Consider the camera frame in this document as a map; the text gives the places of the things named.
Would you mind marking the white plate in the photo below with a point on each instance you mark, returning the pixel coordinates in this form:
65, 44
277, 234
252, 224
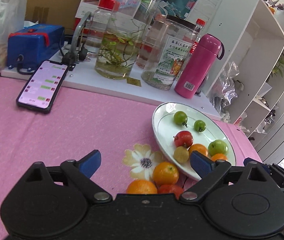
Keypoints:
167, 127

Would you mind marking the small gold label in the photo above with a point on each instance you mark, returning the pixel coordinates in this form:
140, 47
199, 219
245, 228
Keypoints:
134, 82

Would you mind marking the clear plastic jar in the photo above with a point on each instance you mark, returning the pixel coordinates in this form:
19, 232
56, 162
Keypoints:
152, 37

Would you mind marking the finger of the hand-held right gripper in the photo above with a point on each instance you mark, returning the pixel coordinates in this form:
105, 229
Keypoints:
281, 174
247, 161

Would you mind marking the white round pot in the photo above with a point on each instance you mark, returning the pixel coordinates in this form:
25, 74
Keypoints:
283, 18

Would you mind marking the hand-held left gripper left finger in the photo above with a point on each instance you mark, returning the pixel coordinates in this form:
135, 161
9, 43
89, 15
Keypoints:
90, 163

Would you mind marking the pink flowered tablecloth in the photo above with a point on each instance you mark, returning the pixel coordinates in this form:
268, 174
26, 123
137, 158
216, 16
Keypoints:
57, 135

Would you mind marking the white board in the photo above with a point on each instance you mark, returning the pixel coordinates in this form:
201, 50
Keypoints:
107, 85

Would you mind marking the white shelf unit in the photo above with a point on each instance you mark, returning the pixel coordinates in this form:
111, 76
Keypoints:
244, 30

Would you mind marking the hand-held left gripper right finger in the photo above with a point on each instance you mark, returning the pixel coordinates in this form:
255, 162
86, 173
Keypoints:
202, 165

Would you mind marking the small green lime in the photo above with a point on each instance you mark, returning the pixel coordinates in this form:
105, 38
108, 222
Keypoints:
199, 125

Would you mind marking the orange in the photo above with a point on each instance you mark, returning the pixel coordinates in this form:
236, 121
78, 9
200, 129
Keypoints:
219, 157
199, 150
165, 173
142, 187

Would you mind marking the black smartphone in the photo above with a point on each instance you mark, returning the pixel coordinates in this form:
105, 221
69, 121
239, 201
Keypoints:
42, 87

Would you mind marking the cardboard box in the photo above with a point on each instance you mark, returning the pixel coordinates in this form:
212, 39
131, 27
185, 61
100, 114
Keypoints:
52, 0

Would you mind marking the brown kiwi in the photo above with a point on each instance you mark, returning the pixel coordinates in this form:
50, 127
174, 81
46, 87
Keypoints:
181, 154

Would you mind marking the crumpled clear plastic wrap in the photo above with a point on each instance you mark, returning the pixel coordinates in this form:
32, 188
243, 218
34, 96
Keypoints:
228, 80

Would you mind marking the red apple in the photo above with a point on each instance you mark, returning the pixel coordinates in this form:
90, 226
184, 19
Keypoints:
170, 190
183, 139

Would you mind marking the black headset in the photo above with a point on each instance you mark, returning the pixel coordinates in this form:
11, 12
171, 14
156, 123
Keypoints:
78, 30

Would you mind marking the pink thermos bottle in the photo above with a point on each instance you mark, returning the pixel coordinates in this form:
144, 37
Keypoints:
197, 65

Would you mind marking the round green fruit with stem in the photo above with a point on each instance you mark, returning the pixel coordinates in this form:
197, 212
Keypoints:
180, 117

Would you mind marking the glass vase with plants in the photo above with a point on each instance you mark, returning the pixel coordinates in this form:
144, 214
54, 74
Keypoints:
114, 62

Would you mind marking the clear bottle red cap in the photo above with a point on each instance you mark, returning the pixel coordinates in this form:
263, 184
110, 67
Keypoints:
99, 22

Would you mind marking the green potted plant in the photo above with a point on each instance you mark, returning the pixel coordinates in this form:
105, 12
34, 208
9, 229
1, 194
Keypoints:
281, 65

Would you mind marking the cola bottle red cap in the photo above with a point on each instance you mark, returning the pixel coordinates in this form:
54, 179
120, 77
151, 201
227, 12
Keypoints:
199, 24

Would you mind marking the blue box device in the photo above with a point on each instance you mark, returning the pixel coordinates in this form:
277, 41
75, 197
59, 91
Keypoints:
29, 45

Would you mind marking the wall poster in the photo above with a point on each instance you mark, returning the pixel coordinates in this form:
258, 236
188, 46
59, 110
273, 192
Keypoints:
179, 0

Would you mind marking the labelled plastic jar black lid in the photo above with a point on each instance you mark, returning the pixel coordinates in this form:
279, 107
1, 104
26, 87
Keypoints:
169, 65

